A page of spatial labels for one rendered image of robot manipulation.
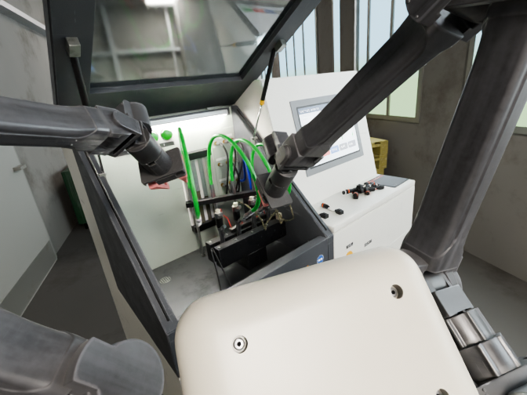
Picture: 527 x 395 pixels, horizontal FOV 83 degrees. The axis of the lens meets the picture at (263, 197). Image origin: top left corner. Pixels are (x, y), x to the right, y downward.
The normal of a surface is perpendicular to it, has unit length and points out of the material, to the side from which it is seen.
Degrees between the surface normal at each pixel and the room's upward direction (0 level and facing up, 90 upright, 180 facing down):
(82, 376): 59
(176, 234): 90
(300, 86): 76
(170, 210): 90
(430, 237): 69
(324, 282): 25
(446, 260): 97
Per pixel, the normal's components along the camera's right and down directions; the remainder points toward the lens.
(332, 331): 0.16, -0.40
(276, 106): 0.61, -0.02
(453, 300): 0.38, -0.59
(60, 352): 0.62, -0.68
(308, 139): -0.74, -0.01
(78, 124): 0.77, -0.44
